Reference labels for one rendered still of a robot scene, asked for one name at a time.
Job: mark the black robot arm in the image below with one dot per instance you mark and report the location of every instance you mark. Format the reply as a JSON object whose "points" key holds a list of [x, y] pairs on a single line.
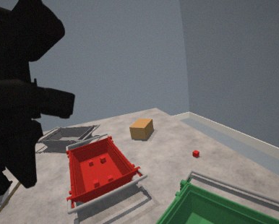
{"points": [[26, 34]]}

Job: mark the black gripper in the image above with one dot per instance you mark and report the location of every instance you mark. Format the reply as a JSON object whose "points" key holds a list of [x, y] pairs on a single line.
{"points": [[18, 133]]}

